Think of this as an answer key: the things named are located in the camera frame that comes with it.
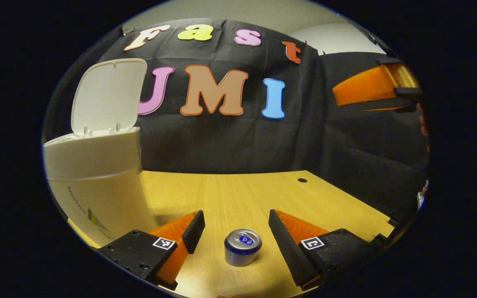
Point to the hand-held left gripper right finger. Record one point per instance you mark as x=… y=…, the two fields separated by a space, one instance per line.
x=290 y=252

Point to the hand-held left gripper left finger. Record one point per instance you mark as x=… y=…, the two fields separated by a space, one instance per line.
x=193 y=231

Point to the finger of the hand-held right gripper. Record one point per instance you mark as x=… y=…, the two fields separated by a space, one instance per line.
x=362 y=89

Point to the black backdrop cloth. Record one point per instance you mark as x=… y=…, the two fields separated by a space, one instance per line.
x=230 y=140

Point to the white desktop garbage bin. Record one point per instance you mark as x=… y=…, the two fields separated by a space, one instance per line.
x=97 y=165

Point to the wooden desktop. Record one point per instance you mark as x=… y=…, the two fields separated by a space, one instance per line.
x=238 y=194

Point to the silver blue pop can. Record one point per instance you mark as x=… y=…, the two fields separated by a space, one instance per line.
x=242 y=248

